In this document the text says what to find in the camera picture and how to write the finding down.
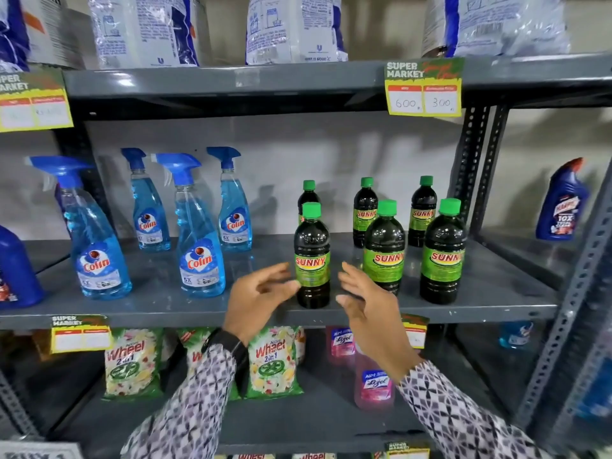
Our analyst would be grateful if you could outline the person's left hand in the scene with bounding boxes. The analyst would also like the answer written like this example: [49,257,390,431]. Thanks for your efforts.
[222,262,302,346]

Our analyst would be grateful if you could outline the person's right hand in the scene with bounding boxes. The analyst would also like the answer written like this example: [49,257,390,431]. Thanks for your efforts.
[336,262,424,384]

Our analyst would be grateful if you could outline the person's left forearm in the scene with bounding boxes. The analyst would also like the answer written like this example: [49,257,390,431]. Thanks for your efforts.
[121,343,238,459]

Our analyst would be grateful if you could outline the person's right forearm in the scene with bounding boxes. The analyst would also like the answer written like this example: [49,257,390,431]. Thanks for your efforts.
[397,361,550,459]

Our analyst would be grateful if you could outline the pink floor cleaner bottle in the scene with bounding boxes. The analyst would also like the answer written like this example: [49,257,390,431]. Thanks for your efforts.
[354,344,396,411]
[326,326,356,367]

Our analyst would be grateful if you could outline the green floral detergent packet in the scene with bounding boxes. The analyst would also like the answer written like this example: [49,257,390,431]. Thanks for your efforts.
[244,326,305,400]
[177,327,241,402]
[102,328,165,402]

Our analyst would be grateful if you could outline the yellow green price tag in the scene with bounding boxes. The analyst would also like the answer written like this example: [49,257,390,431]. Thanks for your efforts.
[384,441,431,459]
[50,314,114,354]
[402,314,430,351]
[384,57,466,118]
[0,67,74,134]

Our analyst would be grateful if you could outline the blue glass cleaner spray bottle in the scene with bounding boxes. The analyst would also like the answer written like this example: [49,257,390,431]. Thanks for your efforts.
[151,153,227,298]
[207,146,253,253]
[25,156,133,300]
[120,148,172,252]

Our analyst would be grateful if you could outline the group of dark green-capped bottles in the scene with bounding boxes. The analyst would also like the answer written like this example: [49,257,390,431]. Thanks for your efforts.
[294,176,468,310]

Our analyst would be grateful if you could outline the small light blue bottle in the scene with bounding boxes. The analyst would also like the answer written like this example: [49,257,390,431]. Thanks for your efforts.
[499,321,534,350]

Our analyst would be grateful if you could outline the grey metal shelf rack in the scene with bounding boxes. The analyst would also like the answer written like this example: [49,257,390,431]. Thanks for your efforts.
[0,53,612,459]

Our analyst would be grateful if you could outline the grey slotted metal rack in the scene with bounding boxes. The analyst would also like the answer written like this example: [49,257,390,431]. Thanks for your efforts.
[471,106,612,459]

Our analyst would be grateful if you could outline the blue toilet cleaner bottle red cap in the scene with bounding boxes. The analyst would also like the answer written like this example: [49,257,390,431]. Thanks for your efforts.
[535,157,592,242]

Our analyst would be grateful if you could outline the white blue detergent bag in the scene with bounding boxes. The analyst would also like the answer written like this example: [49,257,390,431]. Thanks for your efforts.
[88,0,202,69]
[423,0,571,59]
[245,0,349,66]

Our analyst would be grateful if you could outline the dark blue cleaner bottle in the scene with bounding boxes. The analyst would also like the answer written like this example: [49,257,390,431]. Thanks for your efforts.
[0,225,46,310]

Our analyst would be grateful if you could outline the white printed sign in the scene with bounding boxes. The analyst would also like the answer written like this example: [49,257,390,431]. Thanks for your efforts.
[0,441,85,459]

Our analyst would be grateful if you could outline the white orange detergent bag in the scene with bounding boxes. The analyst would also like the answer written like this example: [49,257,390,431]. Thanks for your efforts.
[21,0,85,70]

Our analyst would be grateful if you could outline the dark blue detergent bag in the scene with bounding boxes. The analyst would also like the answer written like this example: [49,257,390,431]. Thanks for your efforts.
[0,0,31,73]

